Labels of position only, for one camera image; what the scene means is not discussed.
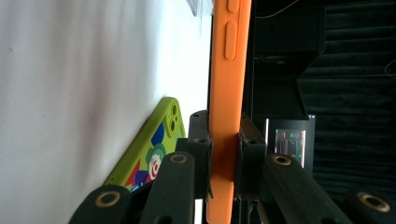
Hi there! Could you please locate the orange phone case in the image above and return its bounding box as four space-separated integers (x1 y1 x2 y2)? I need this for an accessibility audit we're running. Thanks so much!
205 0 252 224

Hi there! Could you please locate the thin hanging cable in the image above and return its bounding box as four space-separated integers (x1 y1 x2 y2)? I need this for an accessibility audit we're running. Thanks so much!
255 0 301 19

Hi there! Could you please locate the green cartoon phone case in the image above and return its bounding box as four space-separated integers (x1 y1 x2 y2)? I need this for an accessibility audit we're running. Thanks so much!
103 96 187 193

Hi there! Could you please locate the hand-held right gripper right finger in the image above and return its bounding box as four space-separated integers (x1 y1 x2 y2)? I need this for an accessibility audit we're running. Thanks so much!
235 115 269 201

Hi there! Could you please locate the small lit monitor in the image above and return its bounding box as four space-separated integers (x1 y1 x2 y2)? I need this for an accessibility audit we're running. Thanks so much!
264 114 317 175

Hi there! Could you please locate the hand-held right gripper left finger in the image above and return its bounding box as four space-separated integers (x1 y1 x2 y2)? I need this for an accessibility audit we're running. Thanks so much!
176 109 214 201

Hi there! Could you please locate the dark curtain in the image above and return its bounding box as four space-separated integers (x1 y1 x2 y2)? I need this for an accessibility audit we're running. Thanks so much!
295 0 396 200

